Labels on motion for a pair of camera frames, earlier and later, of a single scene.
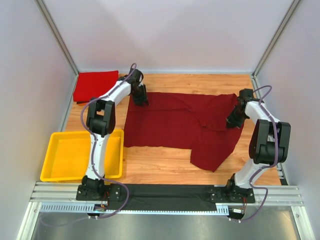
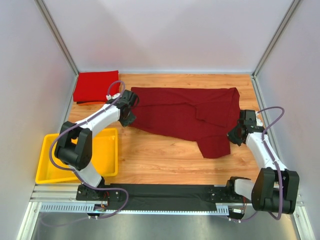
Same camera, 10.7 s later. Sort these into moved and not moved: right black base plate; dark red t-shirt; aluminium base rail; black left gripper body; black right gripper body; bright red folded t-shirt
Moved: black left gripper body; dark red t-shirt; black right gripper body
Not moved: aluminium base rail; bright red folded t-shirt; right black base plate
